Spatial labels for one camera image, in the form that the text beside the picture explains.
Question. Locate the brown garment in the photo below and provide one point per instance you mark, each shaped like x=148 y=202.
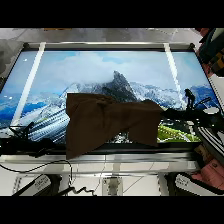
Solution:
x=100 y=123

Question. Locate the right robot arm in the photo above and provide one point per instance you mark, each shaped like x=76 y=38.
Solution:
x=200 y=116

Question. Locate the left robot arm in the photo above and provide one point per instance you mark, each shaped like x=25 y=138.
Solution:
x=20 y=146

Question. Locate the heap of clothes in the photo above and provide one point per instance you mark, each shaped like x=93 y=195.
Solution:
x=213 y=50

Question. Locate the striped garment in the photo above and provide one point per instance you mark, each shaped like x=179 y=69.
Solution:
x=213 y=140

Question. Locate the pink garment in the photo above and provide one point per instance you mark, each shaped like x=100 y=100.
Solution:
x=213 y=171

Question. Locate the silver frame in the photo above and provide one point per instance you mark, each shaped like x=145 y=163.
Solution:
x=133 y=159

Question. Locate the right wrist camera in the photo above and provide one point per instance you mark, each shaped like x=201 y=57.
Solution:
x=189 y=96

